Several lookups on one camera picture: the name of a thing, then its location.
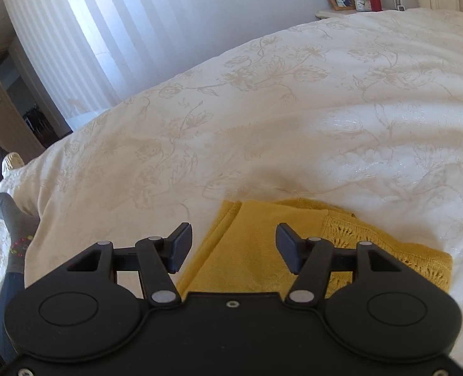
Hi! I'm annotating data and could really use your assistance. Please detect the person's grey sock foot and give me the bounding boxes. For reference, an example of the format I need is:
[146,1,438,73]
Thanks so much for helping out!
[0,193,41,275]

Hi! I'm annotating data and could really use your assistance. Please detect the white bedpost finial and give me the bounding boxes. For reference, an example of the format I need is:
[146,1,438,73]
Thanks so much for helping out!
[2,153,24,179]

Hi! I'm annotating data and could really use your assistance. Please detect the white vertical blinds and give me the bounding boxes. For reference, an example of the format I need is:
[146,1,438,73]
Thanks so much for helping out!
[0,0,165,128]

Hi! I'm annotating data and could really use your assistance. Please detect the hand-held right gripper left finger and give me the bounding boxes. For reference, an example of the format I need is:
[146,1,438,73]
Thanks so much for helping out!
[50,222,193,308]

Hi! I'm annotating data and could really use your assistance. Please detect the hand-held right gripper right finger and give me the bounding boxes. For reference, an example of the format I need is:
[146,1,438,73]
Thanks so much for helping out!
[276,222,414,308]

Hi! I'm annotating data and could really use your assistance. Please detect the white nightstand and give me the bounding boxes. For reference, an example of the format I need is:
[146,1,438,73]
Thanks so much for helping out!
[315,8,359,20]

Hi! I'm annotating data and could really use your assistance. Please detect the cream door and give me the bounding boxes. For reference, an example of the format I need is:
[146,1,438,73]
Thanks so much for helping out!
[0,49,47,164]

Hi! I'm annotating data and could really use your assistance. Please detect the person's leg in jeans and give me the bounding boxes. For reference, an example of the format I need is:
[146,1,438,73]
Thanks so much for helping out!
[0,271,27,366]

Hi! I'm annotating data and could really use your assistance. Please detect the white floral bedspread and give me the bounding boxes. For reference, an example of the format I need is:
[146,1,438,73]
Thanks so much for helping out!
[0,8,463,373]

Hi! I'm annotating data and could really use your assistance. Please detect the yellow knit sweater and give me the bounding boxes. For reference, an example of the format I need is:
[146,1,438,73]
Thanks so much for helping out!
[176,198,454,299]

